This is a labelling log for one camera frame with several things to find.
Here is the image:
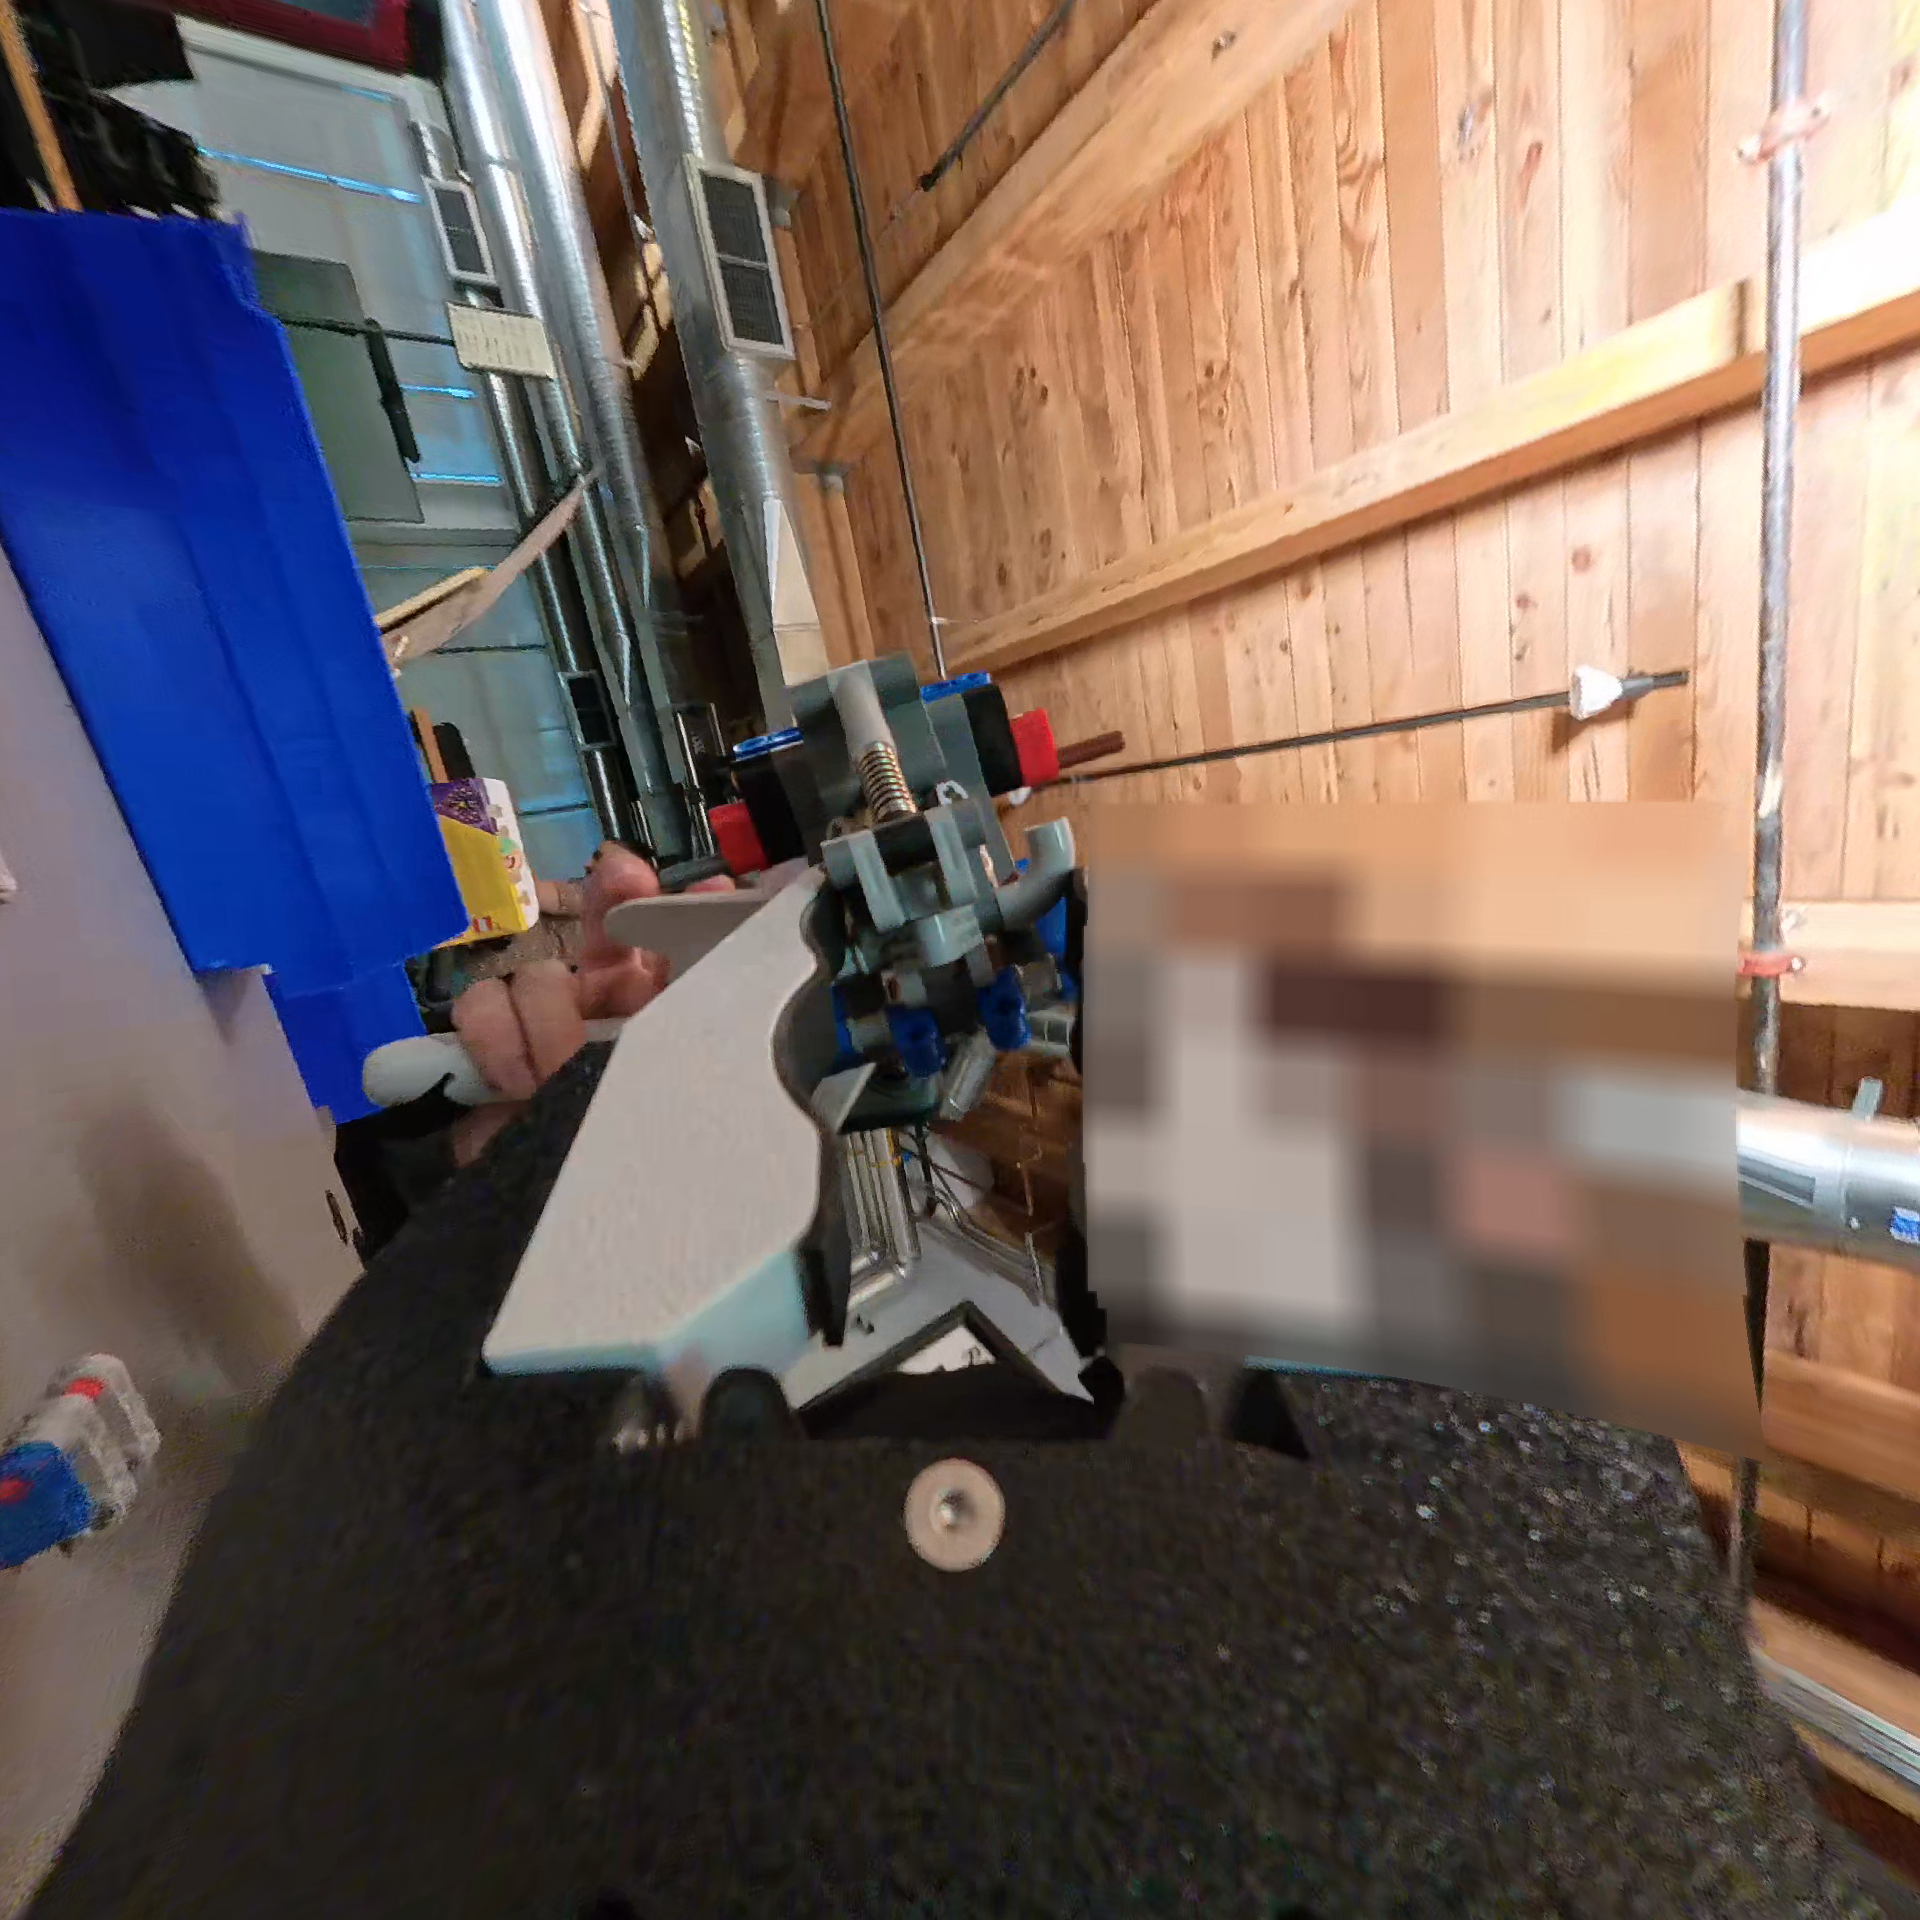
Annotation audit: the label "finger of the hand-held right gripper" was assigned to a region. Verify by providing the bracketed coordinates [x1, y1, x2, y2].
[604, 882, 786, 966]

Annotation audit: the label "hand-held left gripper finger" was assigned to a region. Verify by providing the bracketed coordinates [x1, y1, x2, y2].
[481, 866, 872, 1380]

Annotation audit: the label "blue grey lego vehicle model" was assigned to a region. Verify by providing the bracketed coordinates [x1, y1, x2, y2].
[660, 651, 1130, 1134]

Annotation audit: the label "blue white lego pieces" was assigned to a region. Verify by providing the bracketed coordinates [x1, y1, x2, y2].
[0, 1350, 164, 1573]

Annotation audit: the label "person's right hand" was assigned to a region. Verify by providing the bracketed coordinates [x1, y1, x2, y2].
[451, 843, 679, 1107]

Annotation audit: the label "yellow printed box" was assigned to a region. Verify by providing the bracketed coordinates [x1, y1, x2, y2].
[426, 776, 543, 947]

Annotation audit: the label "blue plastic bin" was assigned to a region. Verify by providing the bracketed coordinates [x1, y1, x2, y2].
[0, 210, 470, 1127]

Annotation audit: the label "thin dark rod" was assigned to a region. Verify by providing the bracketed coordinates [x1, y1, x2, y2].
[815, 0, 950, 680]

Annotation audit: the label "white paper sign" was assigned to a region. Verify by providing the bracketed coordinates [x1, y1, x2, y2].
[445, 300, 565, 379]

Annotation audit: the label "white vent grille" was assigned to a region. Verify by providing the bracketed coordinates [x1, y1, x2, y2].
[682, 154, 800, 366]
[421, 172, 501, 290]

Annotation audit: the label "thin rod with white clip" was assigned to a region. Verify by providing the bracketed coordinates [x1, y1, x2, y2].
[1035, 665, 1692, 791]

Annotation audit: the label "shiny metal tube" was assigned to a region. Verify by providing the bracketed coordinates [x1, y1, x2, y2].
[1736, 1091, 1920, 1270]

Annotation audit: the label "vertical metal pole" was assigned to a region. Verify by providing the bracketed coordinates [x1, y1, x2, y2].
[1725, 0, 1810, 1600]

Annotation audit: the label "white metal frame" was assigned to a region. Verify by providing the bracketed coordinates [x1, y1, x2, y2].
[840, 1124, 1112, 1404]

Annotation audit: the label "spiral metal air duct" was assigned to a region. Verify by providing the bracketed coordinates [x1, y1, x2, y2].
[607, 0, 843, 737]
[434, 0, 708, 863]

